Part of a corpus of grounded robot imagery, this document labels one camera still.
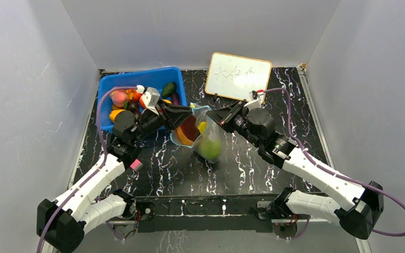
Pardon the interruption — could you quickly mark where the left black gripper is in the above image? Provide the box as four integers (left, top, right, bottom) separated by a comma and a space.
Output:
131, 99, 192, 144

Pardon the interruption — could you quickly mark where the yellow bell pepper toy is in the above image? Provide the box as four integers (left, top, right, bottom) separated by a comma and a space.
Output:
197, 121, 207, 134

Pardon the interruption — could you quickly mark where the hot dog bun toy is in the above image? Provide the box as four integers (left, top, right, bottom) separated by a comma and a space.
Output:
175, 114, 200, 146

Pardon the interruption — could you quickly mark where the clear zip top bag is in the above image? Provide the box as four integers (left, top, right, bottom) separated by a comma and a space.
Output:
170, 103, 221, 163

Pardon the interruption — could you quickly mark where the green round melon toy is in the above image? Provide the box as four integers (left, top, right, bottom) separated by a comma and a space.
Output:
197, 139, 221, 160

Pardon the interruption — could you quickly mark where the orange pumpkin toy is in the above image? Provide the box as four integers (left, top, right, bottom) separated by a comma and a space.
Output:
125, 89, 143, 102

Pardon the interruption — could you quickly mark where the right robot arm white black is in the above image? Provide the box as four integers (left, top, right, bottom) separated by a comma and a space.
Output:
207, 102, 384, 240

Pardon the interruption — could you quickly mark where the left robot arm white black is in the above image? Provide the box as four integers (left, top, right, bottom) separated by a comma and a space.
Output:
36, 101, 192, 252

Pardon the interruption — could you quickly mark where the purple eggplant toy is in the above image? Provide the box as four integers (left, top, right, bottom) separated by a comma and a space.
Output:
170, 92, 181, 105

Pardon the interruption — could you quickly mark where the dark green avocado toy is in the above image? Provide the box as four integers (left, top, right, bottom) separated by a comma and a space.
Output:
161, 82, 177, 99

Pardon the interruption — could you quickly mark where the blue plastic bin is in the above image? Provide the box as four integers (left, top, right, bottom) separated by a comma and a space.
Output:
95, 66, 188, 133

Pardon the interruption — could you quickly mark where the dark purple plum toy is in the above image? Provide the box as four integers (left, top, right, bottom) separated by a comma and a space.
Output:
124, 101, 140, 112

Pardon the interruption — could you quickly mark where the white dry-erase board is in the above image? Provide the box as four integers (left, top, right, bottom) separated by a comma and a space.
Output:
205, 52, 272, 101

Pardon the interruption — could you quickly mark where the pink white cube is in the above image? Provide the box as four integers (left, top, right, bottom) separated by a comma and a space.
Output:
130, 159, 143, 172

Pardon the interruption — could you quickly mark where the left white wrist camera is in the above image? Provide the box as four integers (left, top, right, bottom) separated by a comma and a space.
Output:
136, 85, 160, 109

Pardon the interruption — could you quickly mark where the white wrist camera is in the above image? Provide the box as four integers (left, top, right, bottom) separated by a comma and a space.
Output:
244, 90, 265, 110
136, 85, 160, 109

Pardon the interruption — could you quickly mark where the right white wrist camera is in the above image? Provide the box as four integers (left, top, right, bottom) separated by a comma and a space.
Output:
244, 90, 265, 110

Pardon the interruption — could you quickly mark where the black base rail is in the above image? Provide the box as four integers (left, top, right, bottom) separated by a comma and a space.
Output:
49, 193, 364, 241

